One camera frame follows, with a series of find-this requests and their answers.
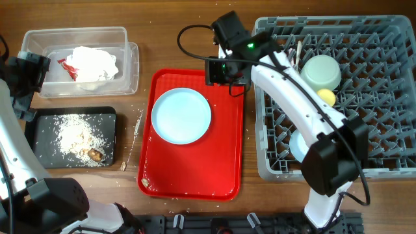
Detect white plastic fork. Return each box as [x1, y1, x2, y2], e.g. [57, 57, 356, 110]
[287, 48, 296, 63]

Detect light blue plate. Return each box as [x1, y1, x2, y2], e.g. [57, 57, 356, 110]
[151, 88, 212, 145]

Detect white napkin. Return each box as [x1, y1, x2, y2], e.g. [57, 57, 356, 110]
[66, 46, 119, 82]

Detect white plastic spoon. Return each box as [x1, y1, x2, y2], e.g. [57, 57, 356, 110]
[294, 41, 302, 71]

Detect food scraps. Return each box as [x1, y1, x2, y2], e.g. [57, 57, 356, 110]
[54, 114, 110, 167]

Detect green bowl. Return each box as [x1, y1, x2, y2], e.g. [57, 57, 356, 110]
[300, 55, 341, 92]

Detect yellow cup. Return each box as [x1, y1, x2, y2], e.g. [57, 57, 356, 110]
[317, 88, 337, 107]

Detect light blue bowl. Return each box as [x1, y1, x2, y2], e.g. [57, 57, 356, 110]
[289, 130, 309, 163]

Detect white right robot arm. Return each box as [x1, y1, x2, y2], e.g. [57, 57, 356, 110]
[180, 11, 371, 233]

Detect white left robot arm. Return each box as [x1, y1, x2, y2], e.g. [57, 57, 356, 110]
[1, 47, 146, 233]

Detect clear plastic waste bin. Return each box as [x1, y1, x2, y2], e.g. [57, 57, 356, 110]
[20, 27, 140, 98]

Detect black waste tray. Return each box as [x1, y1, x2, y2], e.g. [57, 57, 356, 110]
[25, 107, 116, 168]

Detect grey dishwasher rack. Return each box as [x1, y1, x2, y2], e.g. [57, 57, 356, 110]
[253, 15, 415, 179]

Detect red snack wrapper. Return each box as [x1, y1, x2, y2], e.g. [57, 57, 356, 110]
[58, 58, 78, 81]

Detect red plastic tray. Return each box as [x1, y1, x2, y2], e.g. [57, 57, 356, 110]
[137, 68, 244, 202]

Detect food crumb on table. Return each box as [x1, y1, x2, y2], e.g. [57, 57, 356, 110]
[120, 162, 127, 172]

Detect food crumb on tray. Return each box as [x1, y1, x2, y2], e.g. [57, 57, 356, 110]
[141, 178, 150, 188]

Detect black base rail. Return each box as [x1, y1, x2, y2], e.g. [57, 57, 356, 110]
[133, 211, 365, 234]

